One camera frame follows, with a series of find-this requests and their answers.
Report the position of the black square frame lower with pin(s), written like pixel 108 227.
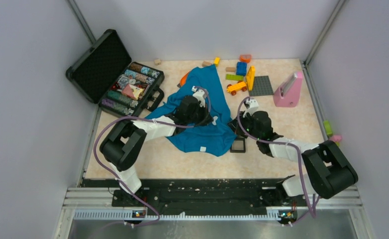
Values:
pixel 238 146

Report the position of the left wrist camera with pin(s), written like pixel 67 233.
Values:
pixel 200 95

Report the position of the pink stand with tablet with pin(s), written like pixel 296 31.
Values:
pixel 287 95

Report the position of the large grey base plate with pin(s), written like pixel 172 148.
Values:
pixel 261 87

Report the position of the black poker chip case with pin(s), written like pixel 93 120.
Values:
pixel 106 75

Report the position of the blue brick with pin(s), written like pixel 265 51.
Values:
pixel 241 68

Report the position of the orange curved brick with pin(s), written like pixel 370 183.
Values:
pixel 246 58

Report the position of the green pink toy outside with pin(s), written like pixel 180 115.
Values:
pixel 337 138

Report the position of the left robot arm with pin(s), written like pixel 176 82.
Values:
pixel 123 143

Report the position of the blue garment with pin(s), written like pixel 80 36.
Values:
pixel 215 139

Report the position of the yellow tall brick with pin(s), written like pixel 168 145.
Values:
pixel 250 78

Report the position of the small yellow brick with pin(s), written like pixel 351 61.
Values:
pixel 216 61

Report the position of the wooden block centre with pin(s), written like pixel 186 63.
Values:
pixel 206 64

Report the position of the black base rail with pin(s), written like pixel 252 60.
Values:
pixel 209 197

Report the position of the green flat brick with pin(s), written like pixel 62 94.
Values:
pixel 234 77

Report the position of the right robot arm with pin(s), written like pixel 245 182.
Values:
pixel 328 171

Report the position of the orange letter e toy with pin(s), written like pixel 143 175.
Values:
pixel 183 79

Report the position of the yellow toy car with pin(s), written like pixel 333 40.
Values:
pixel 239 86

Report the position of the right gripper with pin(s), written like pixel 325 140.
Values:
pixel 234 125

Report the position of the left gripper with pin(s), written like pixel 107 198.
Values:
pixel 206 120

